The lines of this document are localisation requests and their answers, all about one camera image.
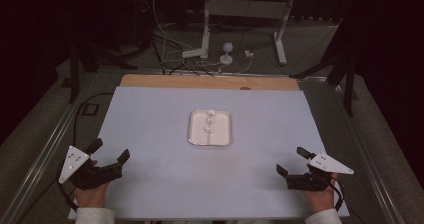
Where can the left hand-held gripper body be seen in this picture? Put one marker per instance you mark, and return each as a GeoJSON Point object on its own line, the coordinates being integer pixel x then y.
{"type": "Point", "coordinates": [93, 175]}

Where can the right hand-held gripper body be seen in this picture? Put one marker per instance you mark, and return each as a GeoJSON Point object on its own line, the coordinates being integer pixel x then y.
{"type": "Point", "coordinates": [306, 182]}

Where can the person's right hand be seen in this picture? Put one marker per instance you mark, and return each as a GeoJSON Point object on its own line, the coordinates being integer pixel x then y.
{"type": "Point", "coordinates": [320, 197]}

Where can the person's left hand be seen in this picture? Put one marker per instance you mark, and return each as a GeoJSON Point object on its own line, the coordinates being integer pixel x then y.
{"type": "Point", "coordinates": [90, 196]}

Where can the black square floor plate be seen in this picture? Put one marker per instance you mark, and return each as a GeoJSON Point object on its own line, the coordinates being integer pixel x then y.
{"type": "Point", "coordinates": [90, 109]}

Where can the pale lavender table sheet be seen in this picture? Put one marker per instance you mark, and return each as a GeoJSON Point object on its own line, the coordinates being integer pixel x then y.
{"type": "Point", "coordinates": [166, 170]}

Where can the black tripod stand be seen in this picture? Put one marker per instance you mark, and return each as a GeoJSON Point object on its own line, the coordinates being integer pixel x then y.
{"type": "Point", "coordinates": [349, 90]}

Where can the thin white stick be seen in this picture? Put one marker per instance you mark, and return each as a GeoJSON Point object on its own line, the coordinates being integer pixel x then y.
{"type": "Point", "coordinates": [209, 138]}

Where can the small white piece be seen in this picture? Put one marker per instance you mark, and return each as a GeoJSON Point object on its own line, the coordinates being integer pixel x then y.
{"type": "Point", "coordinates": [209, 129]}
{"type": "Point", "coordinates": [210, 120]}
{"type": "Point", "coordinates": [211, 112]}

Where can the wooden table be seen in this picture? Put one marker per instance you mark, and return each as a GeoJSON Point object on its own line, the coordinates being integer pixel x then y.
{"type": "Point", "coordinates": [200, 81]}

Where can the white plug adapter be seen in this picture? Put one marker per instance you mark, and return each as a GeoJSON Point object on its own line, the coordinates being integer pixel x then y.
{"type": "Point", "coordinates": [248, 54]}

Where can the white power strip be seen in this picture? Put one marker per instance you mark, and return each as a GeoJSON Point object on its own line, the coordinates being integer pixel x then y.
{"type": "Point", "coordinates": [193, 53]}

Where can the white round webcam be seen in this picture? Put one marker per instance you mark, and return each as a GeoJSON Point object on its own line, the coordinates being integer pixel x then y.
{"type": "Point", "coordinates": [227, 47]}

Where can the white metal stand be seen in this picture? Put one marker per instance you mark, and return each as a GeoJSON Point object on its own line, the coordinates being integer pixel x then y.
{"type": "Point", "coordinates": [243, 8]}

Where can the metal floor rail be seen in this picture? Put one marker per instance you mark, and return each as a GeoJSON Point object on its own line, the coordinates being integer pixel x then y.
{"type": "Point", "coordinates": [366, 154]}
{"type": "Point", "coordinates": [43, 154]}

